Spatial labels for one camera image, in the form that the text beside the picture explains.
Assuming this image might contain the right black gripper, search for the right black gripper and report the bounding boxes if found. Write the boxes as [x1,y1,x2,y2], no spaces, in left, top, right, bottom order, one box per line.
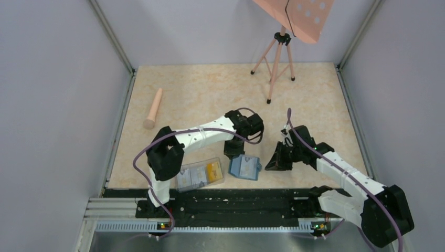
[265,141,303,171]

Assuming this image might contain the blue card holder wallet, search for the blue card holder wallet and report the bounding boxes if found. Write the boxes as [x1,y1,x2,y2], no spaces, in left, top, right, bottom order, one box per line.
[228,154,262,181]

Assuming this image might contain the clear acrylic card stand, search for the clear acrylic card stand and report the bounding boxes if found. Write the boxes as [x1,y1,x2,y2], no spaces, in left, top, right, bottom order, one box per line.
[175,157,224,192]

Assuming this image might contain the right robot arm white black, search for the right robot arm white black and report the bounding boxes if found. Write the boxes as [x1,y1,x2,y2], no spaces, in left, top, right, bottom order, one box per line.
[265,125,415,248]

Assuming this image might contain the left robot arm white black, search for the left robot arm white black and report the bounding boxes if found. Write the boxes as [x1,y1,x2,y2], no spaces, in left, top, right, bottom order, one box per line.
[145,110,264,217]

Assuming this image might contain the pink tripod stand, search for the pink tripod stand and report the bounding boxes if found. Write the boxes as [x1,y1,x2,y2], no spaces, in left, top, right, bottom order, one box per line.
[250,25,296,104]

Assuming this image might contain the pink perforated board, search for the pink perforated board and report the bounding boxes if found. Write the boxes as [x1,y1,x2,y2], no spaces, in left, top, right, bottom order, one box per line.
[253,0,334,44]

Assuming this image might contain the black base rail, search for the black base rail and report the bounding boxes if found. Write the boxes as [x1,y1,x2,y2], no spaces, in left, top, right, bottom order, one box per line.
[103,186,327,229]

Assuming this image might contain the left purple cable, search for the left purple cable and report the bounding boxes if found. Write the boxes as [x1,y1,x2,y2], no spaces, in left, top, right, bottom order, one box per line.
[132,107,265,230]

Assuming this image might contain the purple cable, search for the purple cable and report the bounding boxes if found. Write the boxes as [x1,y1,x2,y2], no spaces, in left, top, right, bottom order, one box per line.
[132,107,265,230]
[285,108,404,252]

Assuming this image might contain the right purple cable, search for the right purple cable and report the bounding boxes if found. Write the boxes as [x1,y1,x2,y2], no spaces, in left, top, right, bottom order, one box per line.
[285,108,404,252]

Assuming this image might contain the pink cylindrical handle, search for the pink cylindrical handle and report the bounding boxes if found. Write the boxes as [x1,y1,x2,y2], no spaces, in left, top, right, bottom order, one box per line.
[143,88,163,129]

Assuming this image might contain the aluminium slotted rail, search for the aluminium slotted rail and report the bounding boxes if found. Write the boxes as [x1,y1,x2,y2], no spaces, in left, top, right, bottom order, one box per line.
[95,220,329,233]

